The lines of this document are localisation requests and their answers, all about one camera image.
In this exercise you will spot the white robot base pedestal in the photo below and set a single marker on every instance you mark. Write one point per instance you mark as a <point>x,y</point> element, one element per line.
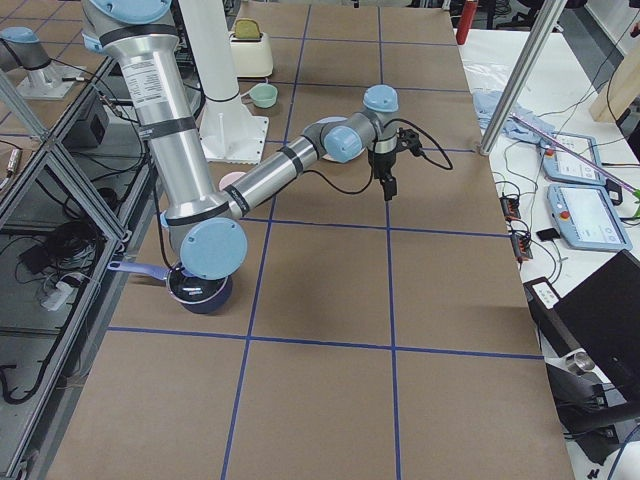
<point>228,131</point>

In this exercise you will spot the black laptop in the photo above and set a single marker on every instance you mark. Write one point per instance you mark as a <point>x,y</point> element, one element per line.
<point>600,316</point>

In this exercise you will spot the dark blue pot with lid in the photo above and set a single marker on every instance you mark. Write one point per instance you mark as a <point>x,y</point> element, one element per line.
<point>197,295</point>

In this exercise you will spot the aluminium frame post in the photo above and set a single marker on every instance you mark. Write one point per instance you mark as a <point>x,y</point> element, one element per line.
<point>535,42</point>

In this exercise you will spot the pink bowl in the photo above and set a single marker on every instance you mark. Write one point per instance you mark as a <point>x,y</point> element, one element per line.
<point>229,179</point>

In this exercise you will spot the cream toaster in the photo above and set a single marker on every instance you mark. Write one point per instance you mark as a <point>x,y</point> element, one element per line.
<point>251,49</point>

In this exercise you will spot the far teach pendant tablet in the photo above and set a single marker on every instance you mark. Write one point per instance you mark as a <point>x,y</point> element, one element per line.
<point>560,166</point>

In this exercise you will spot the blue cloth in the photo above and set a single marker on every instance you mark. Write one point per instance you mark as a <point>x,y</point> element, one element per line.
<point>485,103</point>

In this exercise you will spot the green bowl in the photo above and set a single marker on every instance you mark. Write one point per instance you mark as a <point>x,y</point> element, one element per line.
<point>263,95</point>

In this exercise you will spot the near teach pendant tablet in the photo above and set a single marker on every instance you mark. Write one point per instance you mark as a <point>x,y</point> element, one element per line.
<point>586,219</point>

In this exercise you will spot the blue plate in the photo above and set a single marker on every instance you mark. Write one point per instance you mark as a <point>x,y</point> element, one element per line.
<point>331,119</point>

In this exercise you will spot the clear plastic bag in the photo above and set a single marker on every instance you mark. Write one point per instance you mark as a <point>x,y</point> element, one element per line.
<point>486,76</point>

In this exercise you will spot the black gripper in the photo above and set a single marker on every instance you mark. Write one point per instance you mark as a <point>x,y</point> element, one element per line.
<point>383,166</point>

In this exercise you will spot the teach pendant tablet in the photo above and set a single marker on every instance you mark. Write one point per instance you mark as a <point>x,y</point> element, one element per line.
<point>586,219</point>
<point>560,166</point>

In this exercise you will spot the red cylinder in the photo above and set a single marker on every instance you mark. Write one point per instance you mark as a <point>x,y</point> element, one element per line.
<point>466,20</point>

